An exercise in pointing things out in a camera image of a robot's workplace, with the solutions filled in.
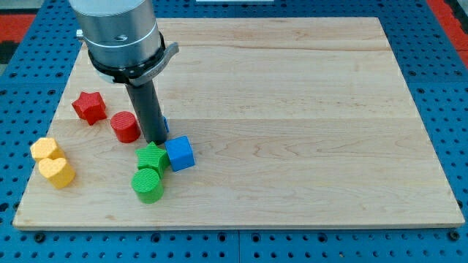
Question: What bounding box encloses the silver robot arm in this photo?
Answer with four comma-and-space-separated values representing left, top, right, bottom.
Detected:
69, 0, 179, 86

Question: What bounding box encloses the blue cube block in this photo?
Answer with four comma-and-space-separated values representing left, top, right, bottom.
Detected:
165, 135, 195, 172

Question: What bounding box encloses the wooden board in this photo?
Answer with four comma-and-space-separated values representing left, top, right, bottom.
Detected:
13, 17, 464, 231

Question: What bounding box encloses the small blue block behind rod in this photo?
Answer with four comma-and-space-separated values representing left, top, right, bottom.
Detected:
163, 116, 170, 133

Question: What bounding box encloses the green star block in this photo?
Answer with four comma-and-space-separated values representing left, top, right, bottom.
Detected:
135, 142, 170, 180

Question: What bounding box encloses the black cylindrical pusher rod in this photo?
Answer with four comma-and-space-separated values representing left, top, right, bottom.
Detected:
125, 81, 167, 145

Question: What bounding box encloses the green cylinder block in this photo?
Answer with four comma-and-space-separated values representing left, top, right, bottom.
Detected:
131, 168, 164, 204

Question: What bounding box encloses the red cylinder block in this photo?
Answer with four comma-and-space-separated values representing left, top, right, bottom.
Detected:
110, 111, 141, 143

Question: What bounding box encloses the red star block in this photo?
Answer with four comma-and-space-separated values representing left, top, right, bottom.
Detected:
72, 91, 107, 126

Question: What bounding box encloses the yellow heart block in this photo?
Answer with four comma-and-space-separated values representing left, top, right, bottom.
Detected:
38, 157, 76, 189

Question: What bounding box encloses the yellow hexagon block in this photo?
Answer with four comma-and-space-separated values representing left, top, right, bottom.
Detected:
30, 137, 66, 162

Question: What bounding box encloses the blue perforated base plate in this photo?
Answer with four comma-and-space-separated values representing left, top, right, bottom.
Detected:
1, 1, 467, 262

